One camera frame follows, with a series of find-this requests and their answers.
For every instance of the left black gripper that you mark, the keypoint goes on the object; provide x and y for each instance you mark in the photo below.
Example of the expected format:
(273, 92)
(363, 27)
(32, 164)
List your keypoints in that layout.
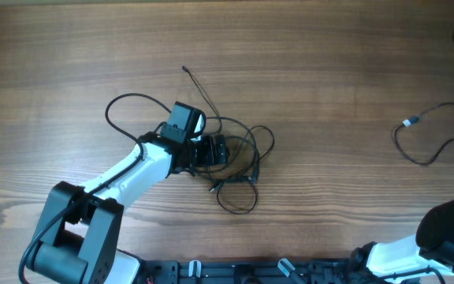
(207, 157)

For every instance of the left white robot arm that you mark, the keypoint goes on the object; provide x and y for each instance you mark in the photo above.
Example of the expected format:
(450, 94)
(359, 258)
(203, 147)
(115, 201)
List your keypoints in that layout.
(76, 238)

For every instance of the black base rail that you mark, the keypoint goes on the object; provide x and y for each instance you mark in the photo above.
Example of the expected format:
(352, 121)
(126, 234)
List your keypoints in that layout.
(318, 271)

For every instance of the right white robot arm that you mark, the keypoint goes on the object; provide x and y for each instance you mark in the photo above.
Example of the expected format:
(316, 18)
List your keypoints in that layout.
(428, 252)

